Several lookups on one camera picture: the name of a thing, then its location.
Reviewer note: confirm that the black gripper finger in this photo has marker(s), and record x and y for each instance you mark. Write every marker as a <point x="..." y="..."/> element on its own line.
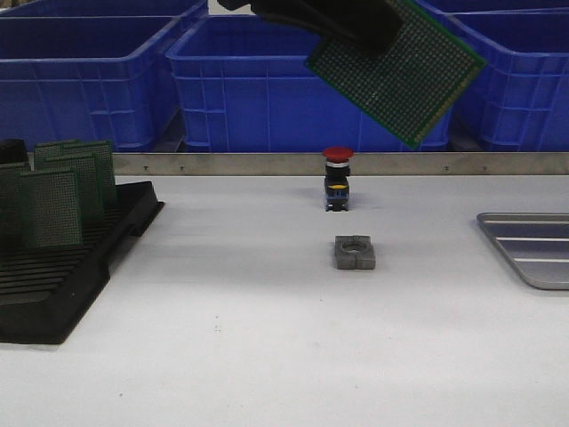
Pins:
<point x="372" y="26"/>

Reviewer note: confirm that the green perforated circuit board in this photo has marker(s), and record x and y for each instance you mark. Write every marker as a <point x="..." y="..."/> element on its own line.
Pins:
<point x="405" y="95"/>
<point x="49" y="209"/>
<point x="91" y="187"/>

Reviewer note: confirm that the silver metal tray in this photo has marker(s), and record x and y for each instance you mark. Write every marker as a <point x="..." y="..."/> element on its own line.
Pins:
<point x="535" y="245"/>

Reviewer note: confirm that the rear right green circuit board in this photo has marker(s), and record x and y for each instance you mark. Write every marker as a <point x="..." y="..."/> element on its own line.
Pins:
<point x="102" y="150"/>

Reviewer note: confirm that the rear left green circuit board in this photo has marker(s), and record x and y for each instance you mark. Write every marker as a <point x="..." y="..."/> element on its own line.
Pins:
<point x="48" y="149"/>

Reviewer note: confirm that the left edge green circuit board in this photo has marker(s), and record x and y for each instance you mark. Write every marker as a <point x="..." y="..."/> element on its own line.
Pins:
<point x="10" y="205"/>

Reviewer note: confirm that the black slotted board rack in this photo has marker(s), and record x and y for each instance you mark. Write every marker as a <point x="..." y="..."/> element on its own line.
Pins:
<point x="45" y="292"/>

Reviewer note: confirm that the far right blue crate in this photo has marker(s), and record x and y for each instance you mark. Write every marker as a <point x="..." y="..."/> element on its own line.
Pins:
<point x="439" y="9"/>

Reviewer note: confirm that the centre blue plastic crate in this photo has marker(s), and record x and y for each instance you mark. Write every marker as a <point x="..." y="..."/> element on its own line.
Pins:
<point x="244" y="86"/>

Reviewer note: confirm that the blue plastic crate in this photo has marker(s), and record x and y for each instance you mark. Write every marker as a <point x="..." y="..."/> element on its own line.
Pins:
<point x="88" y="79"/>
<point x="519" y="101"/>
<point x="244" y="86"/>

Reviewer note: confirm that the red emergency stop button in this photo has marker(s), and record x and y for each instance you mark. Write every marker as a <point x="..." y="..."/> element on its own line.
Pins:
<point x="337" y="171"/>

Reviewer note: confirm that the right blue plastic crate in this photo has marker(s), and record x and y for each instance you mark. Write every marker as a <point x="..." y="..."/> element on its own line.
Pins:
<point x="519" y="101"/>

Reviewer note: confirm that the grey square metal block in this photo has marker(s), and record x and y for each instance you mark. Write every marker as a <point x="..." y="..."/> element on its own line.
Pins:
<point x="354" y="252"/>

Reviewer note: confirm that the left blue plastic crate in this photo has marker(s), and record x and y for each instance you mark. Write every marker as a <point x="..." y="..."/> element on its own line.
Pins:
<point x="88" y="79"/>

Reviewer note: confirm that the far left blue crate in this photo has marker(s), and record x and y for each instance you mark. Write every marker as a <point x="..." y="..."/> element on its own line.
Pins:
<point x="188" y="11"/>

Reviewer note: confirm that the metal table edge rail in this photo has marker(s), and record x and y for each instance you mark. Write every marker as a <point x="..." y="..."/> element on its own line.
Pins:
<point x="361" y="164"/>

